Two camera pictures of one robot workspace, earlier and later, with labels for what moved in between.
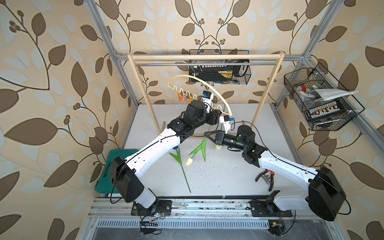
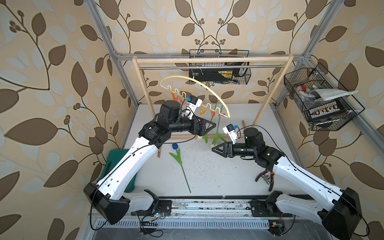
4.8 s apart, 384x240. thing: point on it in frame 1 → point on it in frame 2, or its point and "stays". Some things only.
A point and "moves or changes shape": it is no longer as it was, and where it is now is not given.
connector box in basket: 325,110 stays
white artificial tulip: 202,147 moves or changes shape
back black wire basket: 221,67 stays
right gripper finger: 207,134 → 217,149
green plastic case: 104,185 stays
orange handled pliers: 268,175 stays
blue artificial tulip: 178,159 stays
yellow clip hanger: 191,95 moves or changes shape
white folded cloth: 329,93 stays
